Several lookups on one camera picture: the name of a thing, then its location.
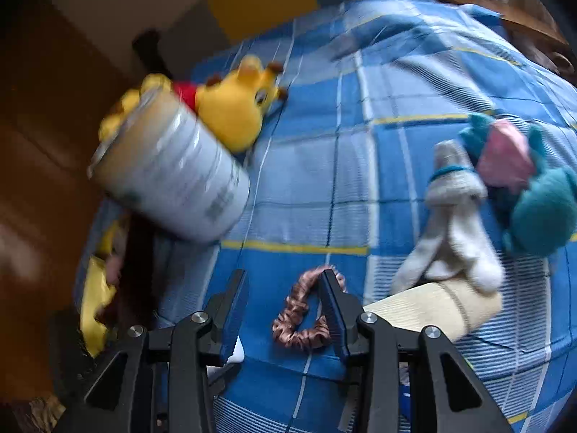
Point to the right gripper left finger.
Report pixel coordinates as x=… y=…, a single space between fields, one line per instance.
x=156 y=381

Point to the white milk powder can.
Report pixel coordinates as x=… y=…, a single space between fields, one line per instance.
x=164 y=163

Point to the brown leopard scrunchie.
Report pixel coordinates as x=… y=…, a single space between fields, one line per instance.
x=285 y=328

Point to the teal plush toy pink dress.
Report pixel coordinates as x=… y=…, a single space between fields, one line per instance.
x=536 y=202

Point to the cream knit sock bundle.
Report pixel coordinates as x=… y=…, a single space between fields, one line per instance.
x=453 y=305

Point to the grey white sock bundle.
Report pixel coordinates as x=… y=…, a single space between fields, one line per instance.
x=454 y=241

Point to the blue plaid bed sheet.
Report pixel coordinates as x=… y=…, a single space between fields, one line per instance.
x=338 y=176

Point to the yellow giraffe plush toy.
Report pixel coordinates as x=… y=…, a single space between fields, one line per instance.
x=232 y=107

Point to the wooden desk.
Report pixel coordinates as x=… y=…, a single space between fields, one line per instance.
x=518 y=21

